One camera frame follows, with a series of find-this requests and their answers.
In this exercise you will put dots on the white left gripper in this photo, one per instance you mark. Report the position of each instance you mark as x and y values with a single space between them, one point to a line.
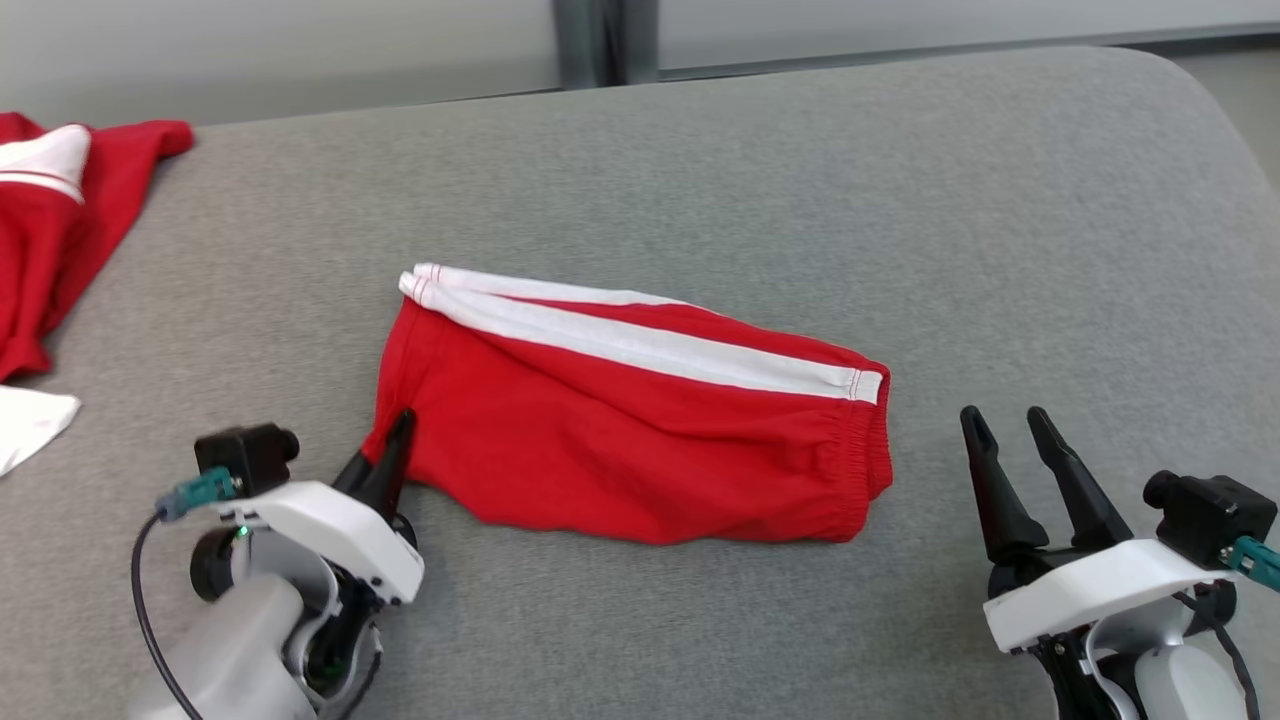
340 530

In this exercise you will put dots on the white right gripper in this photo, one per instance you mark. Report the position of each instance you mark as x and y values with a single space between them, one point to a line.
1100 590

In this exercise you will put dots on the red shorts with white stripes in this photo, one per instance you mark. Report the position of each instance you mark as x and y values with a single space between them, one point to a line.
620 440

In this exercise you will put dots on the red basketball jersey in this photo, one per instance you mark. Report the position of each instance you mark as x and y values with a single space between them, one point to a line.
60 240

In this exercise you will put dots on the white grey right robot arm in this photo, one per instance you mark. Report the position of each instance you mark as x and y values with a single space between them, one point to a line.
1180 685

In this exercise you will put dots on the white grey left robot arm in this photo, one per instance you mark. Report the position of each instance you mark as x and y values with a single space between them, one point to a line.
235 650

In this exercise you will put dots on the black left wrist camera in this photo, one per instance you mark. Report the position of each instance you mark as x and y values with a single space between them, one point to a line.
245 458

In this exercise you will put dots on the teal left camera connector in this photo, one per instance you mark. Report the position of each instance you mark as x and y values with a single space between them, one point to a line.
195 493

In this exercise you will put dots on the teal camera connector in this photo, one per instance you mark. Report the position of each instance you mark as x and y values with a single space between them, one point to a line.
1260 562
195 493

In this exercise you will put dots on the teal right camera connector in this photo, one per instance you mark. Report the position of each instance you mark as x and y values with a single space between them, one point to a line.
1260 562

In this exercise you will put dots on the grey cylindrical post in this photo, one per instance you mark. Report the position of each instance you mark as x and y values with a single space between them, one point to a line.
640 38
582 40

